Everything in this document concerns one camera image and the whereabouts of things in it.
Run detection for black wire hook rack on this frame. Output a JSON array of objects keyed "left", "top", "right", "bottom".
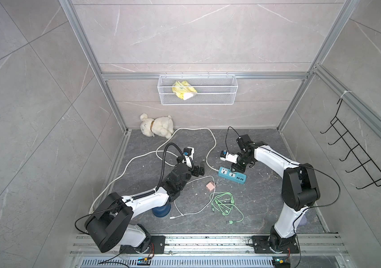
[{"left": 320, "top": 98, "right": 381, "bottom": 190}]

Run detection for white wire wall basket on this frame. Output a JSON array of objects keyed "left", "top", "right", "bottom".
[{"left": 157, "top": 74, "right": 238, "bottom": 106}]

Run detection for green USB cable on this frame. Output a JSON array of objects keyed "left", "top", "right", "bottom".
[{"left": 209, "top": 191, "right": 245, "bottom": 225}]

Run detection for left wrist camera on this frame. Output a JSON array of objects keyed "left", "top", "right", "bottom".
[{"left": 183, "top": 147, "right": 195, "bottom": 159}]

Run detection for teal power strip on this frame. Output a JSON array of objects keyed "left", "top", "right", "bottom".
[{"left": 218, "top": 167, "right": 246, "bottom": 184}]

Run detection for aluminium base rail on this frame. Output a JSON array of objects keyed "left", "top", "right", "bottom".
[{"left": 67, "top": 233, "right": 355, "bottom": 268}]

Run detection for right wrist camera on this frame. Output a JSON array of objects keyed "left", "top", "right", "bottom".
[{"left": 220, "top": 151, "right": 239, "bottom": 164}]

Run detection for yellow packet in basket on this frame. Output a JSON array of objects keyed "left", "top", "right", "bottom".
[{"left": 172, "top": 80, "right": 198, "bottom": 101}]

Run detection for purple glasses case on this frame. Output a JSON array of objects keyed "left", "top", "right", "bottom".
[{"left": 298, "top": 213, "right": 307, "bottom": 226}]

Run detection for pink USB charger adapter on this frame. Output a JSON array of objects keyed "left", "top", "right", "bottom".
[{"left": 206, "top": 182, "right": 216, "bottom": 192}]

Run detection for thick white power cord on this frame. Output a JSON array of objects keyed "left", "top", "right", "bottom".
[{"left": 88, "top": 127, "right": 218, "bottom": 215}]

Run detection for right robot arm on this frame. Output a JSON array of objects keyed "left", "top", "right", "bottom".
[{"left": 220, "top": 134, "right": 330, "bottom": 253}]

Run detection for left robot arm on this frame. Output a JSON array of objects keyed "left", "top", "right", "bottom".
[{"left": 84, "top": 147, "right": 205, "bottom": 253}]

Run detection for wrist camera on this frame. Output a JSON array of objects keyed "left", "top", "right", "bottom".
[
  {"left": 183, "top": 147, "right": 195, "bottom": 159},
  {"left": 220, "top": 151, "right": 239, "bottom": 164}
]

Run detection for white plush teddy bear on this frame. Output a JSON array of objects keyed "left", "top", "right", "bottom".
[{"left": 140, "top": 113, "right": 174, "bottom": 139}]

